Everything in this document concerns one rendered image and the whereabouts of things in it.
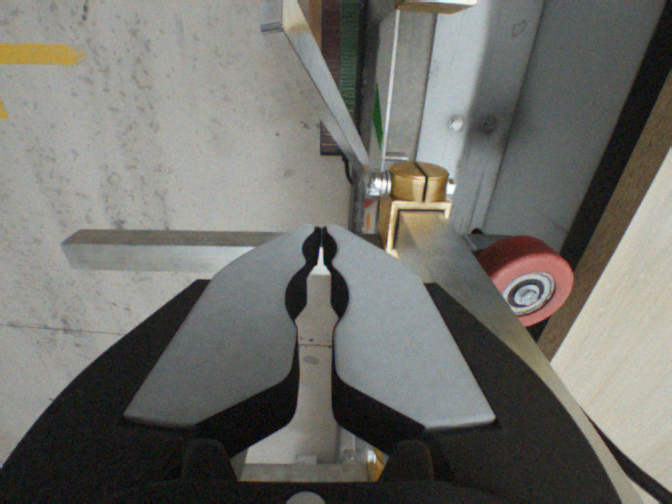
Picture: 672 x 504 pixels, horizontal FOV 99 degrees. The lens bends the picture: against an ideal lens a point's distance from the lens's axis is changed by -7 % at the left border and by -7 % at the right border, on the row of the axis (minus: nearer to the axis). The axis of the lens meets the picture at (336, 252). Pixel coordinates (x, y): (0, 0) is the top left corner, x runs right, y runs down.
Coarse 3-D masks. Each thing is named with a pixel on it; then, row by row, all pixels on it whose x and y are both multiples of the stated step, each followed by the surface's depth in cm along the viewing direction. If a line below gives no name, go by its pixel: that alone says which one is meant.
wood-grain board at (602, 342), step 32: (640, 160) 22; (640, 192) 22; (608, 224) 25; (640, 224) 23; (608, 256) 25; (640, 256) 24; (576, 288) 28; (608, 288) 26; (640, 288) 26; (576, 320) 28; (608, 320) 28; (640, 320) 28; (544, 352) 32; (576, 352) 30; (608, 352) 31; (640, 352) 31; (576, 384) 33; (608, 384) 34; (640, 384) 34; (608, 416) 37; (640, 416) 38; (640, 448) 43
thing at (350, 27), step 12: (348, 0) 31; (348, 12) 31; (348, 24) 32; (348, 36) 33; (348, 48) 33; (348, 60) 34; (348, 72) 34; (348, 84) 35; (348, 96) 36; (348, 108) 36
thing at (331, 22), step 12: (324, 0) 31; (336, 0) 31; (324, 12) 31; (336, 12) 31; (324, 24) 32; (336, 24) 32; (324, 36) 33; (336, 36) 33; (324, 48) 33; (336, 48) 33; (324, 60) 34; (336, 60) 34; (336, 72) 34; (336, 84) 35; (324, 132) 38; (324, 144) 39
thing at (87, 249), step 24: (72, 240) 28; (96, 240) 28; (120, 240) 28; (144, 240) 28; (168, 240) 28; (192, 240) 28; (216, 240) 29; (240, 240) 29; (264, 240) 29; (480, 240) 30; (72, 264) 28; (96, 264) 29; (120, 264) 29; (144, 264) 29; (168, 264) 29; (192, 264) 29; (216, 264) 29
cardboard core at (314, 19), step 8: (312, 0) 80; (320, 0) 79; (312, 8) 81; (320, 8) 80; (312, 16) 82; (320, 16) 81; (312, 24) 83; (320, 24) 82; (312, 32) 84; (320, 32) 83; (320, 40) 84; (320, 48) 85
